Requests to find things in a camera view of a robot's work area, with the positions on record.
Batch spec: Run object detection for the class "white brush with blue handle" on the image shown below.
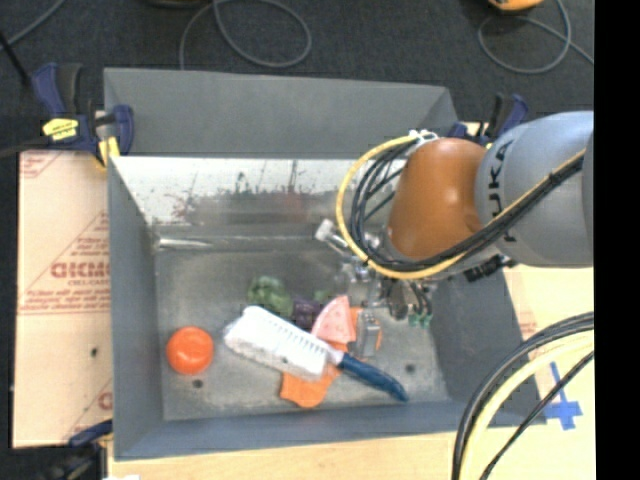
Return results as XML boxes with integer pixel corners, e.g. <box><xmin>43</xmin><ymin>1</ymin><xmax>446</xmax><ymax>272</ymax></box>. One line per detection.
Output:
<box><xmin>222</xmin><ymin>305</ymin><xmax>410</xmax><ymax>403</ymax></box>

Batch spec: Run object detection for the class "grey metal bin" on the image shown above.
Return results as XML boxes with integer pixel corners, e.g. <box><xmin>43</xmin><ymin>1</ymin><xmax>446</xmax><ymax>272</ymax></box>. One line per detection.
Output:
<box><xmin>102</xmin><ymin>67</ymin><xmax>547</xmax><ymax>462</ymax></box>

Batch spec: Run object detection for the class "brown cardboard board, red print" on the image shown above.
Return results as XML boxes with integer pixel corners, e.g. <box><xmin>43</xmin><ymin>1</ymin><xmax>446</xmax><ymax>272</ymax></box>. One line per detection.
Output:
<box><xmin>10</xmin><ymin>149</ymin><xmax>115</xmax><ymax>450</ymax></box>

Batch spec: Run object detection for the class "green toy vegetable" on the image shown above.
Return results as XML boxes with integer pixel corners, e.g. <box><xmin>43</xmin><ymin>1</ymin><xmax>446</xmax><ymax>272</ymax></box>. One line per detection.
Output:
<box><xmin>246</xmin><ymin>274</ymin><xmax>295</xmax><ymax>318</ymax></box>

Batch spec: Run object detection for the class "orange flat cloth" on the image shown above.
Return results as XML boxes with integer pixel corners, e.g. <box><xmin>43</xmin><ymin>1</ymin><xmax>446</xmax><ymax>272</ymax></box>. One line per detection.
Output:
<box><xmin>278</xmin><ymin>365</ymin><xmax>342</xmax><ymax>410</ymax></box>

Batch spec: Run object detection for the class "small purple toy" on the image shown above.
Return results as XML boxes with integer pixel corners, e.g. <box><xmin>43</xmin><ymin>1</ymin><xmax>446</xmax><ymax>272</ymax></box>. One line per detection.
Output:
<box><xmin>292</xmin><ymin>297</ymin><xmax>323</xmax><ymax>328</ymax></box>

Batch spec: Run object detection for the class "orange round cup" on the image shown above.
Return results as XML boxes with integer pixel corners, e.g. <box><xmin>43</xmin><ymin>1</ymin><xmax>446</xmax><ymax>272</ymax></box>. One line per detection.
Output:
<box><xmin>165</xmin><ymin>326</ymin><xmax>216</xmax><ymax>376</ymax></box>

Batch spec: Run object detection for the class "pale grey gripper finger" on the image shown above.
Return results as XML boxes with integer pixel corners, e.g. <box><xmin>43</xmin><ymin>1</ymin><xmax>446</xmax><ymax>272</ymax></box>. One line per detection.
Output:
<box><xmin>356</xmin><ymin>310</ymin><xmax>384</xmax><ymax>360</ymax></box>

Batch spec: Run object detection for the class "pink toy melon slice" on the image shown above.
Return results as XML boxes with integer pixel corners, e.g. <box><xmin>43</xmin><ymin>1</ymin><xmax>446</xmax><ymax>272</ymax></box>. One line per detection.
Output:
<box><xmin>310</xmin><ymin>295</ymin><xmax>358</xmax><ymax>344</ymax></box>

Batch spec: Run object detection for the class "black cylinder on white bracket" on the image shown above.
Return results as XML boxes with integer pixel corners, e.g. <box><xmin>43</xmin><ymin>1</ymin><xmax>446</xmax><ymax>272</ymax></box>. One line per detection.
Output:
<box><xmin>462</xmin><ymin>255</ymin><xmax>505</xmax><ymax>283</ymax></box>

